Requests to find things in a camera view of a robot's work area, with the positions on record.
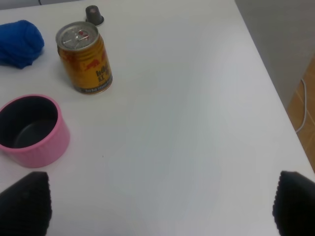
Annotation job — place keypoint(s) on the gold energy drink can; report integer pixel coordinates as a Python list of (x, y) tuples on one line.
[(83, 55)]

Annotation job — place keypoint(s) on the pink cylindrical container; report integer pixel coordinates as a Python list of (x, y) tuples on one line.
[(33, 131)]

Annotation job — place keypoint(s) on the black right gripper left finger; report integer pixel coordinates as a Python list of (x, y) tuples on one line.
[(25, 207)]

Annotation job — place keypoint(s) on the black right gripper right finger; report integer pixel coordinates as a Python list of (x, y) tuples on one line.
[(294, 205)]

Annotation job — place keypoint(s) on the dark coffee capsule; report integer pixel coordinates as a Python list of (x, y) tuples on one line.
[(94, 16)]

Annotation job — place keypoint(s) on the blue towel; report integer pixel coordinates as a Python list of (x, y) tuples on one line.
[(21, 43)]

